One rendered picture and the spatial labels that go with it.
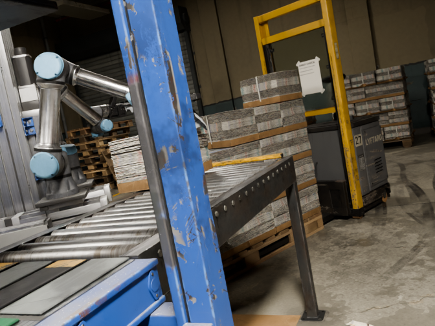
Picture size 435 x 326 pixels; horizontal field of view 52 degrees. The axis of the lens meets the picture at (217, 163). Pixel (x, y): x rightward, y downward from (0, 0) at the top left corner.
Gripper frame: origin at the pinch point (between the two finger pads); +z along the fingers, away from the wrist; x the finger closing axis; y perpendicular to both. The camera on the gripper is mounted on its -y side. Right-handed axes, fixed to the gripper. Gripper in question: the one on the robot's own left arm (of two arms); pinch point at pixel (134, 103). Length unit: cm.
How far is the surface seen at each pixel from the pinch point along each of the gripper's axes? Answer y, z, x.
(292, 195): 44, 7, 131
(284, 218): 95, 82, 51
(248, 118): 18, 63, 42
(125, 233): 22, -97, 166
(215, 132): 25, 41, 33
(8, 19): -31, -120, 182
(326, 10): -53, 155, 42
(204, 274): 16, -104, 211
